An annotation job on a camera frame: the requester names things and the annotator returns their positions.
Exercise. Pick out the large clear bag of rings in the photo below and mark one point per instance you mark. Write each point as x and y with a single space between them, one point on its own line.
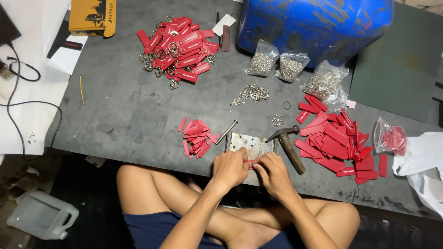
323 83

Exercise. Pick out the rusty metal plate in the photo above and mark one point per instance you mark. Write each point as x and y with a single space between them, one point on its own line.
254 145

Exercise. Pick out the person's right hand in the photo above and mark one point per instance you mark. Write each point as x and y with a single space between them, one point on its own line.
277 178

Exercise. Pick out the small white card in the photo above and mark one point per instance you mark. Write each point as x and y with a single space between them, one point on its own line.
224 24

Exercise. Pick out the large white paper sheet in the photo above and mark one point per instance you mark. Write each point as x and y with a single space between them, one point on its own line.
31 114

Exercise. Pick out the pile of loose metal clasps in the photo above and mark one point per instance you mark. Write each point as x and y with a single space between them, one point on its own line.
255 93

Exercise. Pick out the small pile of metal rivets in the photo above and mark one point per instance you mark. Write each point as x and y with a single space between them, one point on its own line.
277 120

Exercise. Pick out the black rubber tag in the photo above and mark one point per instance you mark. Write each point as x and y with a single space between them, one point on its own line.
71 45

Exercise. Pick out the small pink paper scrap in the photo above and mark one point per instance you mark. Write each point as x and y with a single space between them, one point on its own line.
351 104

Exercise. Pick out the blue plastic drum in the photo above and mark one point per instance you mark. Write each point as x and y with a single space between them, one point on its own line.
315 26

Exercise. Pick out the short dark metal punch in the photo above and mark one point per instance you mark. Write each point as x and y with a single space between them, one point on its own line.
227 141

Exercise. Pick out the person's left fingers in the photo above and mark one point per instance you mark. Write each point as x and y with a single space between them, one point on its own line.
243 157

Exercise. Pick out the person's blue shorts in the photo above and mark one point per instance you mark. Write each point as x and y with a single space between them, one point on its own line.
152 230

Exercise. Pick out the green cutting mat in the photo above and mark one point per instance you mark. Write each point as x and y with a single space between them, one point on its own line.
398 69

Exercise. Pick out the yellow cardboard box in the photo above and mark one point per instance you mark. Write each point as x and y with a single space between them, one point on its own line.
91 17

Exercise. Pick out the pile of small red strips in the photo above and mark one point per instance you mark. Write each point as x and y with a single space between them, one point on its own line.
197 138

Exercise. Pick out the person's right fingers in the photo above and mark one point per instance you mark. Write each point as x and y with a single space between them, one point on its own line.
262 165

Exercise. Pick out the steel punch rod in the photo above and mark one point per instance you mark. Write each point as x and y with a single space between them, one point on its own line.
226 132

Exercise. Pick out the clear bag of metal rings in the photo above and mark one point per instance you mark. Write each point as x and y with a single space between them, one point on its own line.
290 67
261 62

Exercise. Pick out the pile of loose red tags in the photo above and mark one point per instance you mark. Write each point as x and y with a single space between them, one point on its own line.
332 141

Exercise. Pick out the dark red strip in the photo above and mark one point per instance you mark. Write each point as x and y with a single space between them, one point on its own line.
225 38

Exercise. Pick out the black pen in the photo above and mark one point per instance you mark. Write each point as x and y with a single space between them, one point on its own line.
218 29

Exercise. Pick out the person's left hand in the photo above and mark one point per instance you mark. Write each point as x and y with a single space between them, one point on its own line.
226 167

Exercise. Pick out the white sheet with black paper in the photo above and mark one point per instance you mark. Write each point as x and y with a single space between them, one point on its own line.
67 57

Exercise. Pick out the black laptop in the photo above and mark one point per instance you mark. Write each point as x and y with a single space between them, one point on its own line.
7 27

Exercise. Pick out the white plastic jug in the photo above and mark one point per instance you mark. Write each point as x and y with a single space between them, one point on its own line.
38 214

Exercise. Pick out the lone red rubber tag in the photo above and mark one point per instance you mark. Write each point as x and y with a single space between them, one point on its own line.
383 165

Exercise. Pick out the clear bag of red tags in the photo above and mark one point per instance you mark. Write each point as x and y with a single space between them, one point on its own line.
391 138

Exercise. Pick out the small pile of eyelets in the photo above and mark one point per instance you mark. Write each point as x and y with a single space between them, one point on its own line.
237 101

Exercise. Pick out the white plastic bag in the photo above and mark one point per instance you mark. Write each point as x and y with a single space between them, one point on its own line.
424 162

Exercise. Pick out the person's legs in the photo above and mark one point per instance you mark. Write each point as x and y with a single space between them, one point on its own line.
166 192

